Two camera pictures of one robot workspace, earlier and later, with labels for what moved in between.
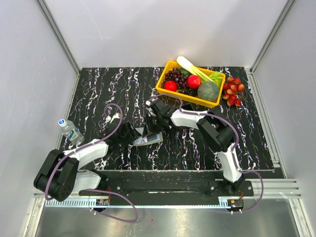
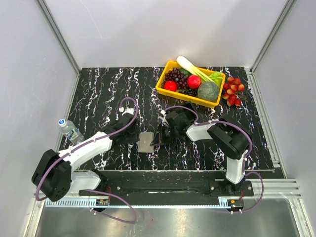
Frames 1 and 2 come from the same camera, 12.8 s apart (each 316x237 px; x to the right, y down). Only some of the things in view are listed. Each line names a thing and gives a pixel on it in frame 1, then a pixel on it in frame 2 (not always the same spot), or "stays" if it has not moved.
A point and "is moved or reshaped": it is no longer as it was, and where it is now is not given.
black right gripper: (148, 127) → (157, 140)
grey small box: (149, 138) is moved or reshaped
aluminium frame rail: (58, 34) stays
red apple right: (194, 82) stays
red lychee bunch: (233, 92) stays
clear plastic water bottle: (68, 129) stays
